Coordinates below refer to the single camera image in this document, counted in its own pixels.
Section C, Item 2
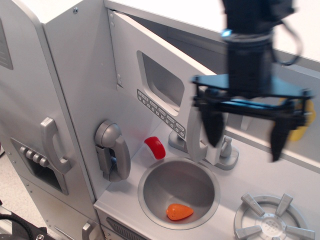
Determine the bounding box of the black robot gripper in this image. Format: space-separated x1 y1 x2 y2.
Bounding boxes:
190 37 315 162

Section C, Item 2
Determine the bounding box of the grey toy microwave door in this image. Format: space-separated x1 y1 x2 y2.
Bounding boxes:
108 10 212 162

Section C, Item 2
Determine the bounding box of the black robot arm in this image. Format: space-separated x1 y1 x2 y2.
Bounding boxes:
192 0 312 161

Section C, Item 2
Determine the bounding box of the yellow toy bell pepper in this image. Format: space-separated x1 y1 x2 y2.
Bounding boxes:
278 98 317 141

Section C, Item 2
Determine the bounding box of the grey toy faucet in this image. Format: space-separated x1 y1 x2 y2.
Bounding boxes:
168 131 239 171

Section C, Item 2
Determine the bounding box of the round grey toy sink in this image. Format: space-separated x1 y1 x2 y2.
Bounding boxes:
137 157 221 230

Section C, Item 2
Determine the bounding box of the red toy pepper slice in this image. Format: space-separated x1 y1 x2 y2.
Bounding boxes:
144 136 166 160

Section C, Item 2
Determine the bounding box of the grey toy stove burner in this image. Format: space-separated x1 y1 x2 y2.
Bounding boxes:
233 193 316 240

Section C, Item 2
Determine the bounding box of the orange toy carrot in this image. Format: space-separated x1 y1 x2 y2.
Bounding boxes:
165 203 194 221

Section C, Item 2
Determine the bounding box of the grey toy telephone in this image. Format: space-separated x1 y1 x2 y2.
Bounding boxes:
94 120 131 182

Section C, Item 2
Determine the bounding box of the grey toy oven vent panel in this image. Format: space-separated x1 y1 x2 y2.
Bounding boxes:
106 217 147 240

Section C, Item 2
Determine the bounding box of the grey toy fridge door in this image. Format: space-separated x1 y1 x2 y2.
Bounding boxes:
0 0 104 240

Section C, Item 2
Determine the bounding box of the grey toy ice dispenser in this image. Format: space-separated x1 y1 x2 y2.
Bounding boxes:
10 137 69 195

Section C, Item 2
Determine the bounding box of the black base with screw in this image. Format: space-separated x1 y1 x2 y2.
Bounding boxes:
0 201 54 240

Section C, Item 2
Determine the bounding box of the grey lower door handle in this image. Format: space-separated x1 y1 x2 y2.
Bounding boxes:
81 221 100 240

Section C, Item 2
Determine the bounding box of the grey fridge door handle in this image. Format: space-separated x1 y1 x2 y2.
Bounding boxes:
40 116 73 175

